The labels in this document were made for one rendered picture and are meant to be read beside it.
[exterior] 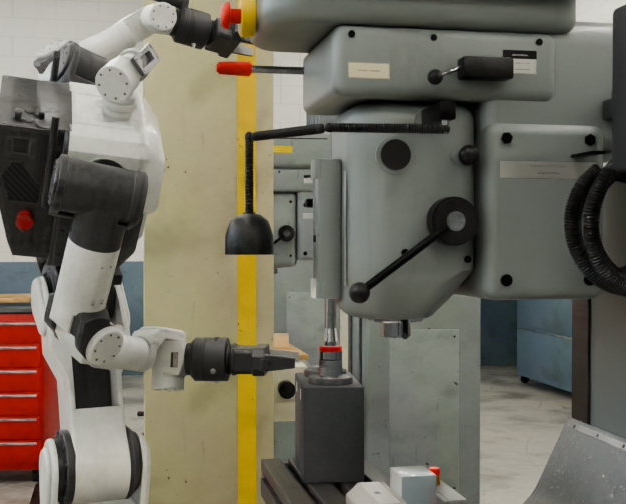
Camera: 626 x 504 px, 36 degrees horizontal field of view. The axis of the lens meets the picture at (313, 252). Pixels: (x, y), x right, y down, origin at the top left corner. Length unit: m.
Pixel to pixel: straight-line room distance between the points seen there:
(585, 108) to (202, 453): 2.07
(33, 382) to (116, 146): 4.29
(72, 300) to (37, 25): 9.06
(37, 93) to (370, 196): 0.73
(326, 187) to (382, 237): 0.12
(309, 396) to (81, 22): 8.99
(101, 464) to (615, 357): 0.94
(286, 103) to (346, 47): 9.32
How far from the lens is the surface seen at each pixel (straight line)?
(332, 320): 1.95
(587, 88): 1.52
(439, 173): 1.43
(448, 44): 1.43
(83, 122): 1.80
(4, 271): 10.50
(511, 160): 1.44
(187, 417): 3.22
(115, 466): 1.91
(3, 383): 6.01
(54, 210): 1.66
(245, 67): 1.57
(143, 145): 1.76
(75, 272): 1.69
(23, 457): 6.06
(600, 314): 1.70
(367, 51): 1.39
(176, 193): 3.17
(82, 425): 1.92
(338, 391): 1.92
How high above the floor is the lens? 1.43
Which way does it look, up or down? 1 degrees down
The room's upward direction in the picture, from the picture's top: straight up
